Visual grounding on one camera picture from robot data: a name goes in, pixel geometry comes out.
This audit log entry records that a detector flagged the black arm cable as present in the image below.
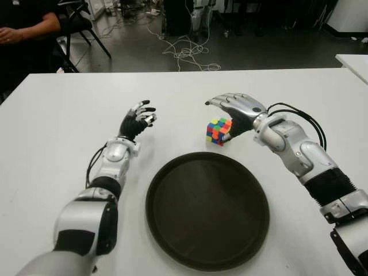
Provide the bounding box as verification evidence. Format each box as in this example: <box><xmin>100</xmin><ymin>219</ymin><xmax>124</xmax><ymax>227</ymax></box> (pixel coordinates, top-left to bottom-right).
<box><xmin>85</xmin><ymin>145</ymin><xmax>108</xmax><ymax>189</ymax></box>
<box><xmin>267</xmin><ymin>102</ymin><xmax>328</xmax><ymax>151</ymax></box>

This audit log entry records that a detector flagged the multicoloured Rubik's cube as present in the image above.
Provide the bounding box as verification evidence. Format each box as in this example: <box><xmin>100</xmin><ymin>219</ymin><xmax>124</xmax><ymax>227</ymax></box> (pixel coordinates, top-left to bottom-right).
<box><xmin>206</xmin><ymin>117</ymin><xmax>233</xmax><ymax>147</ymax></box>

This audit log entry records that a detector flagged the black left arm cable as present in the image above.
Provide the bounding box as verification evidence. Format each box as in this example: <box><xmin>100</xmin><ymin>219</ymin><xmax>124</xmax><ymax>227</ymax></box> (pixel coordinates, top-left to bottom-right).
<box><xmin>85</xmin><ymin>145</ymin><xmax>108</xmax><ymax>189</ymax></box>

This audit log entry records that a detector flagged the white cabinet black base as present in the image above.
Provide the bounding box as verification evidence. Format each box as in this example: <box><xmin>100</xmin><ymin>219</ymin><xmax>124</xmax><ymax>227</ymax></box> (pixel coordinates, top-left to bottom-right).
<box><xmin>327</xmin><ymin>0</ymin><xmax>368</xmax><ymax>38</ymax></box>

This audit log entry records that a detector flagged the neighbouring white table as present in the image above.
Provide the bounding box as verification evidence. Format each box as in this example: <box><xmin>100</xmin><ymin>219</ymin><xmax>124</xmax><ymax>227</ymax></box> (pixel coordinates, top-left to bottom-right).
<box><xmin>335</xmin><ymin>53</ymin><xmax>368</xmax><ymax>86</ymax></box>

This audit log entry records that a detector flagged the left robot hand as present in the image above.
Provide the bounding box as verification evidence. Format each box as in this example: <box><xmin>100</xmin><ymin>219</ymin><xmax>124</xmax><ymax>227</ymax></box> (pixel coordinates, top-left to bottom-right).
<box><xmin>119</xmin><ymin>99</ymin><xmax>158</xmax><ymax>141</ymax></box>

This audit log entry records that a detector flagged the dark brown round plate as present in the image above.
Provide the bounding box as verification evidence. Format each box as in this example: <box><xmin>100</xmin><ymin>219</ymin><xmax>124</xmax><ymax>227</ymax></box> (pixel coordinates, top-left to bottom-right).
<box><xmin>145</xmin><ymin>151</ymin><xmax>270</xmax><ymax>271</ymax></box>

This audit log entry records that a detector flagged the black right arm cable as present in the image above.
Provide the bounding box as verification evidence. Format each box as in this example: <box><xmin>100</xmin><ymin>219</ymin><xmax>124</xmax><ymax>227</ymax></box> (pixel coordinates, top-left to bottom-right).
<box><xmin>267</xmin><ymin>102</ymin><xmax>328</xmax><ymax>151</ymax></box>

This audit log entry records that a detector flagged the seated person black shirt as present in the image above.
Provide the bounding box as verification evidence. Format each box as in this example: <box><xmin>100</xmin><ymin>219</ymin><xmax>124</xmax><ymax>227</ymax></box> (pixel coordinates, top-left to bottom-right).
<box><xmin>0</xmin><ymin>0</ymin><xmax>66</xmax><ymax>100</ymax></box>

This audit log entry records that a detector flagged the white floor cable tangle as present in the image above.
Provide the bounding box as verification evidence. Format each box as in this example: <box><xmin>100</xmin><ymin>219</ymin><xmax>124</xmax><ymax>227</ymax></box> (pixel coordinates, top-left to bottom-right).
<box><xmin>147</xmin><ymin>0</ymin><xmax>222</xmax><ymax>72</ymax></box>

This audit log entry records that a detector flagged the black chair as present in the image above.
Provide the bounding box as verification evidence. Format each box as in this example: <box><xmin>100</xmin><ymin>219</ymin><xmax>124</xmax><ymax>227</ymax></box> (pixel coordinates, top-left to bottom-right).
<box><xmin>56</xmin><ymin>0</ymin><xmax>112</xmax><ymax>72</ymax></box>

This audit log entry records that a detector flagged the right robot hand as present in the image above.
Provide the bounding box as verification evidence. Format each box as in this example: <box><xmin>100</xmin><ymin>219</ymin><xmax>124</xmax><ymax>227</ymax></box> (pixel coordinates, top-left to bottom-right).
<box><xmin>204</xmin><ymin>92</ymin><xmax>268</xmax><ymax>142</ymax></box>

